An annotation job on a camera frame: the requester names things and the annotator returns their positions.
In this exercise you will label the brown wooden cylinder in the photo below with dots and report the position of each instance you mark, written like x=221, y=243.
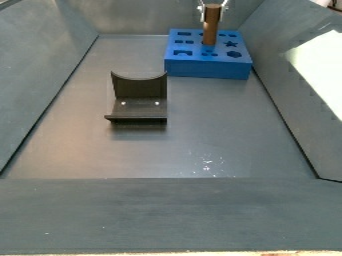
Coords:
x=210, y=23

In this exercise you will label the black curved stand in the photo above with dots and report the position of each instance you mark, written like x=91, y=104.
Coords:
x=141, y=98

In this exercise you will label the blue foam shape board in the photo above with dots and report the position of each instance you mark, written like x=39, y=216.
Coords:
x=192, y=59

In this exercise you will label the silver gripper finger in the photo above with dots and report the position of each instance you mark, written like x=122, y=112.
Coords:
x=201, y=9
x=224, y=8

